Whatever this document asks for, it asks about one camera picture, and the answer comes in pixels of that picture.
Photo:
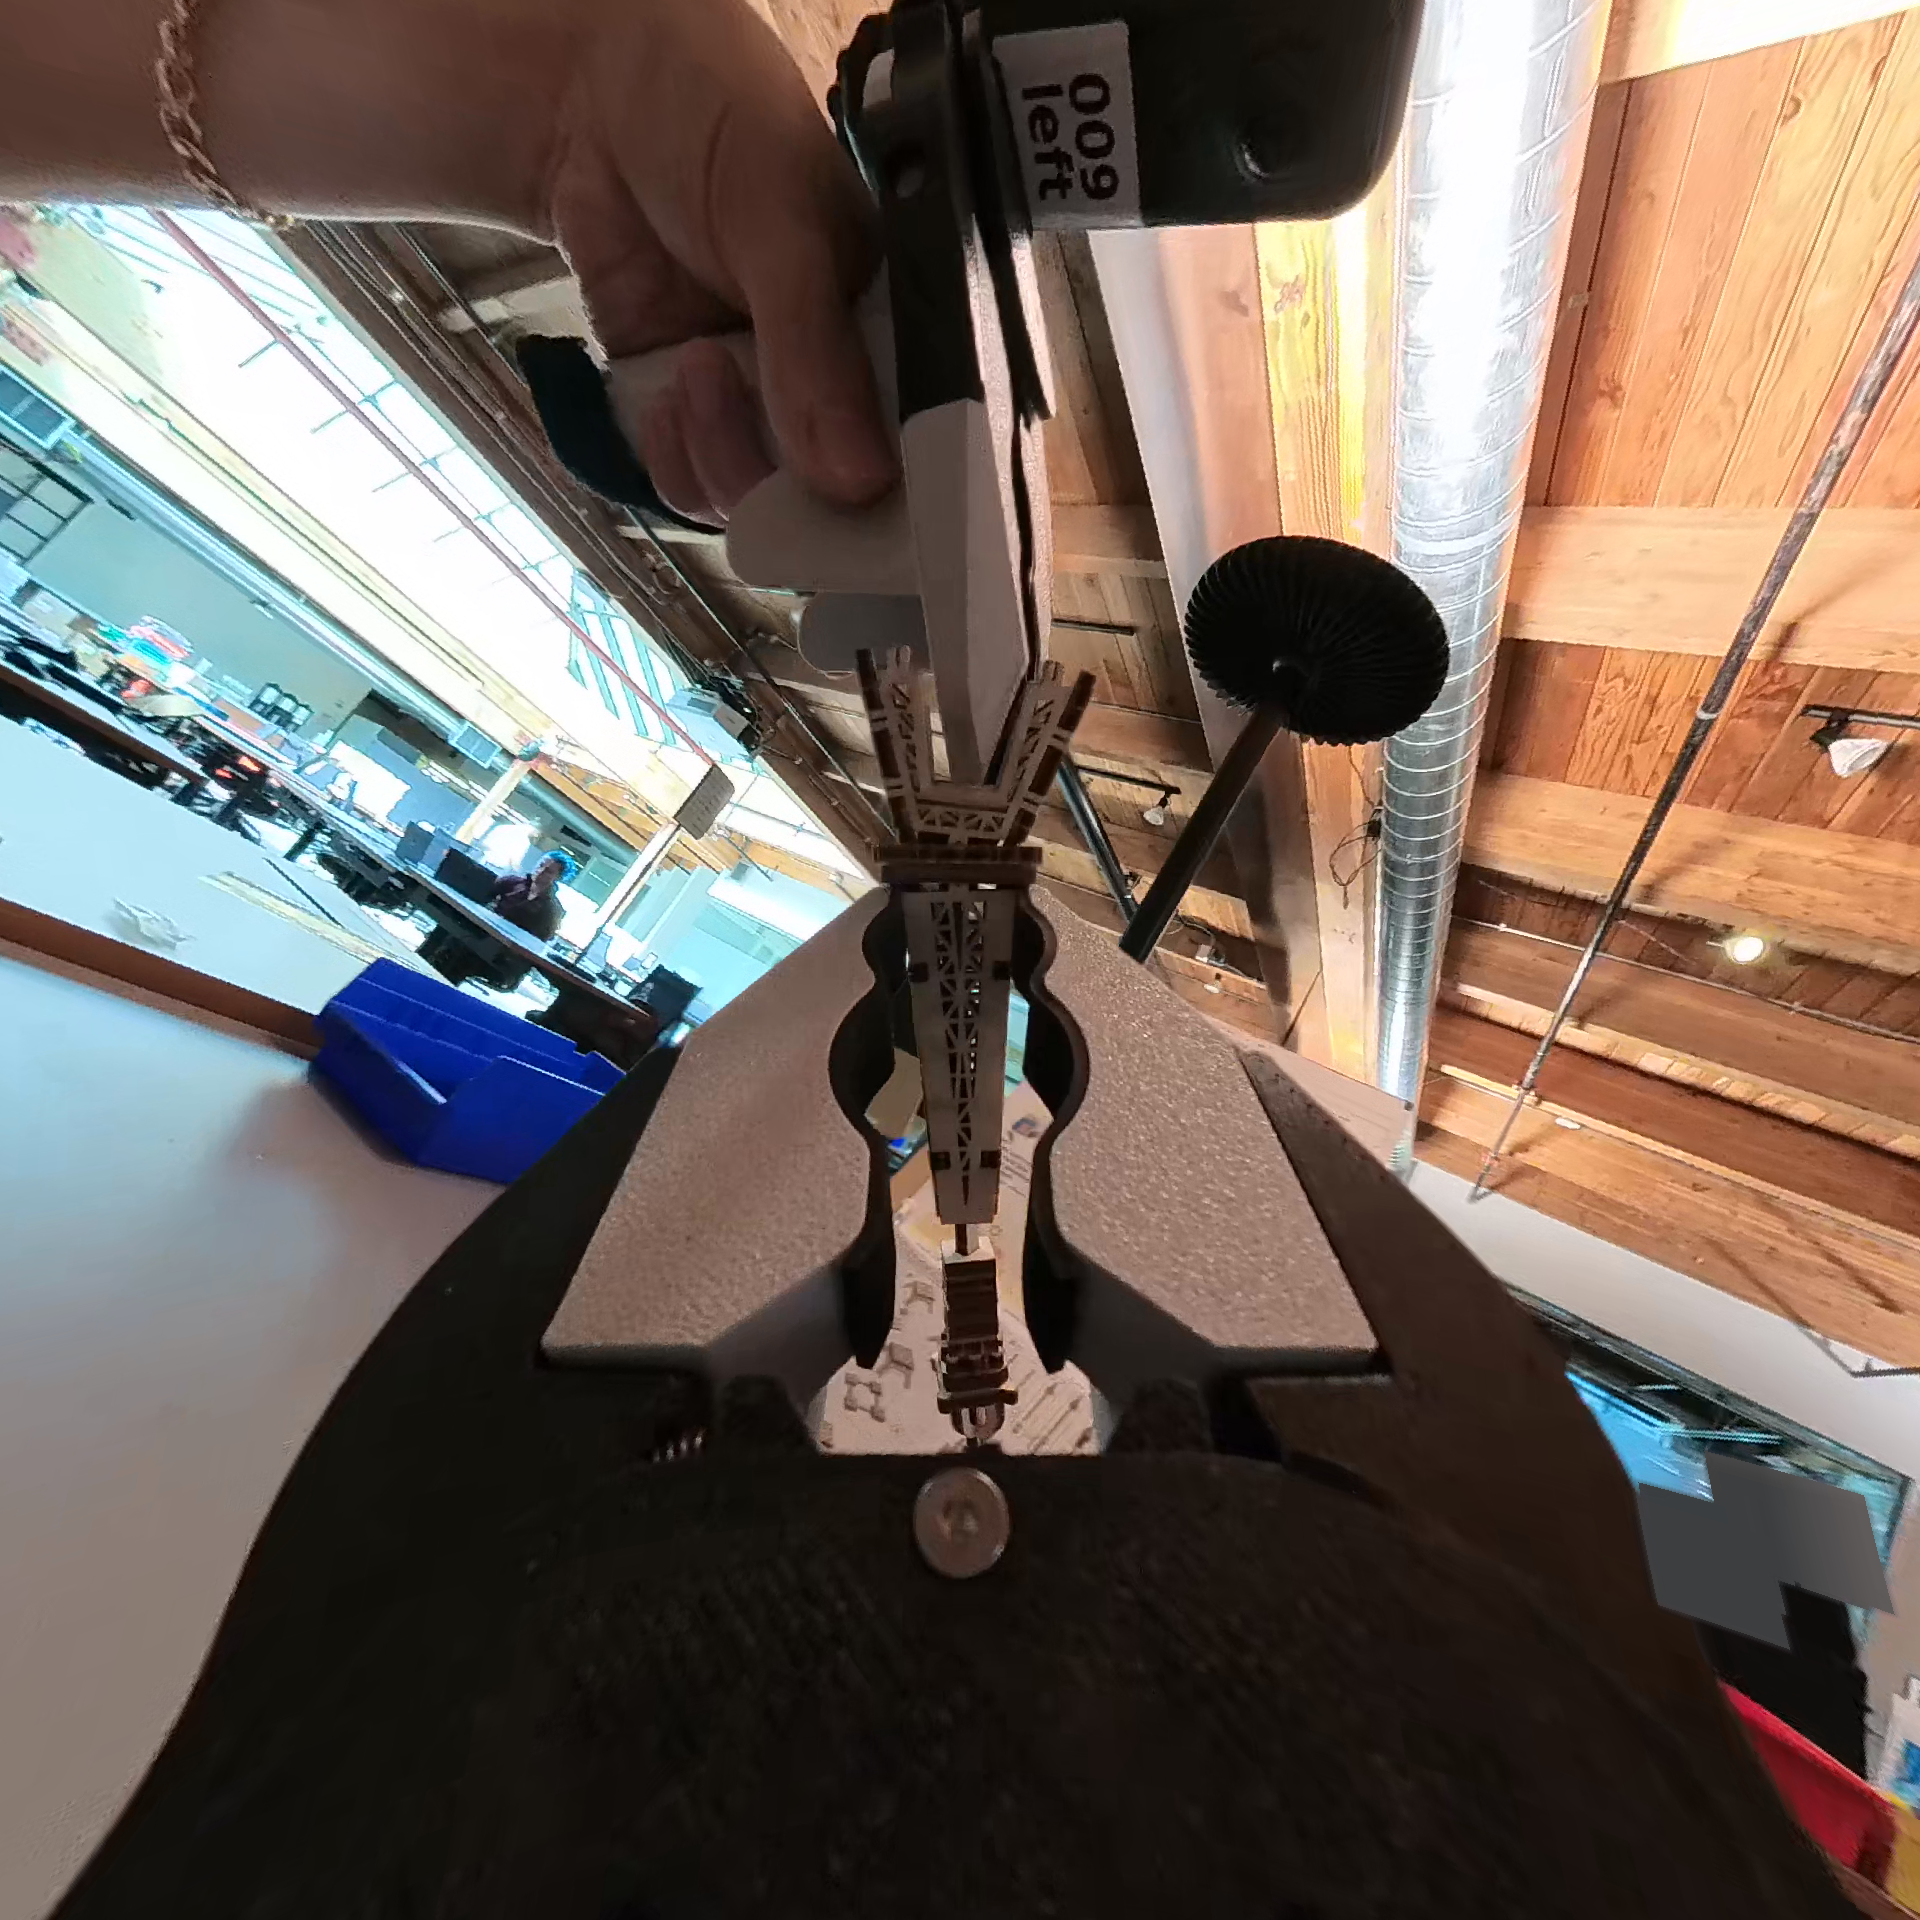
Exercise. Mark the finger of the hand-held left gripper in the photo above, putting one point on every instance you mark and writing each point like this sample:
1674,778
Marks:
968,599

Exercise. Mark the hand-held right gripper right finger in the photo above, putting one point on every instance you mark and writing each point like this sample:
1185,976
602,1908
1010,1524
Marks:
1200,1199

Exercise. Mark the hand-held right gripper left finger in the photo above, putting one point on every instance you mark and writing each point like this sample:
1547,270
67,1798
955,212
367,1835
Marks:
708,1187

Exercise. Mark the wooden tower model section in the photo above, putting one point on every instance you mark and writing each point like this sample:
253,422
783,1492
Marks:
968,1152

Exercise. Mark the person's left forearm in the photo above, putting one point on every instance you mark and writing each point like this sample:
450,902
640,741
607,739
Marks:
76,90

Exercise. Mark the person's left hand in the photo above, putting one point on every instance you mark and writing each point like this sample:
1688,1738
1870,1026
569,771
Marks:
675,181

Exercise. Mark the blue plastic bin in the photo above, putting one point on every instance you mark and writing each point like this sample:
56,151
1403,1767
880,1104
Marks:
480,1110

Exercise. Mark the hanging rectangular panel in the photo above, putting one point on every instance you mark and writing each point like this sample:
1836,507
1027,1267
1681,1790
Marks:
703,802

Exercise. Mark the black pleated disc on rod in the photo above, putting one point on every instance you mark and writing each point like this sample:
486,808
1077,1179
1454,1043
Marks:
1322,630

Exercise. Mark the thin metal ceiling pipe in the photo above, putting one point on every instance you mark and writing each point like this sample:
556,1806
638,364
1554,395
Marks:
1712,718

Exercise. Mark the track spotlight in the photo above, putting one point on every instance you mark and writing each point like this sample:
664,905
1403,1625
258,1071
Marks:
1854,744

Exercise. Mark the red plastic bin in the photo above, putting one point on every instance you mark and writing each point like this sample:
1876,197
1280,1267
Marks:
1824,1801

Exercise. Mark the silver ventilation duct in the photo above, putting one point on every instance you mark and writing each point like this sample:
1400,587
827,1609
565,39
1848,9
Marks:
1470,450

